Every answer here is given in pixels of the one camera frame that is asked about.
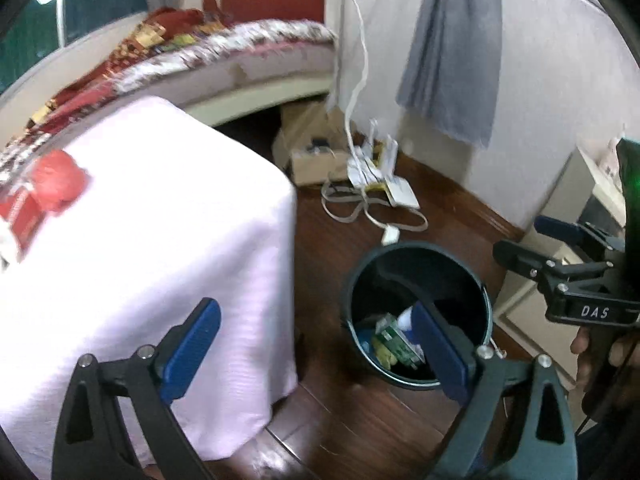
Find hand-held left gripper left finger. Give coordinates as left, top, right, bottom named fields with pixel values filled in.
left=51, top=297, right=222, bottom=480

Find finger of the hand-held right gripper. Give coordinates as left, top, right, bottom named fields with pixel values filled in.
left=534, top=215, right=626, bottom=251
left=492, top=240, right=616, bottom=301

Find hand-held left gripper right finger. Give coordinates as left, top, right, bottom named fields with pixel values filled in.
left=410, top=304, right=578, bottom=480

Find green white milk carton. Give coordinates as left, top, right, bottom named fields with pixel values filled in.
left=372, top=312, right=426, bottom=368

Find yellow plastic bag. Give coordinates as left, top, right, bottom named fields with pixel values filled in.
left=372, top=337, right=401, bottom=366

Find black plastic bucket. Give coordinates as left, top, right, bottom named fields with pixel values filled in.
left=341, top=241, right=493, bottom=392

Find red plastic bag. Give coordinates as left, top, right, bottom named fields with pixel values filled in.
left=27, top=150, right=93, bottom=213

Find red packet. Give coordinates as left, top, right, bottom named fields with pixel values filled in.
left=0, top=180, right=48, bottom=266

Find person's right hand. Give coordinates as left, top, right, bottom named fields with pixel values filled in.
left=570, top=327, right=596, bottom=393

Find beige safe cabinet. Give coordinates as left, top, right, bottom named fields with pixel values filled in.
left=495, top=145, right=640, bottom=391

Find white flat modem box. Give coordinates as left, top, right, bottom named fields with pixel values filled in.
left=382, top=177, right=421, bottom=209

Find white router with antennas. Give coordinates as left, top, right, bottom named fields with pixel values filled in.
left=347, top=119, right=401, bottom=191

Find open cardboard box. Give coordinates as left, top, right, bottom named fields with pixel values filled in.
left=272, top=100, right=361, bottom=186

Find floral mattress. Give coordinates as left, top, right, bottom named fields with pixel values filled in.
left=0, top=19, right=338, bottom=181

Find red printed blanket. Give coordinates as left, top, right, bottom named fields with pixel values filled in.
left=25, top=6, right=236, bottom=131

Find white framed window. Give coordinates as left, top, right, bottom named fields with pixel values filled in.
left=0, top=0, right=151, bottom=91

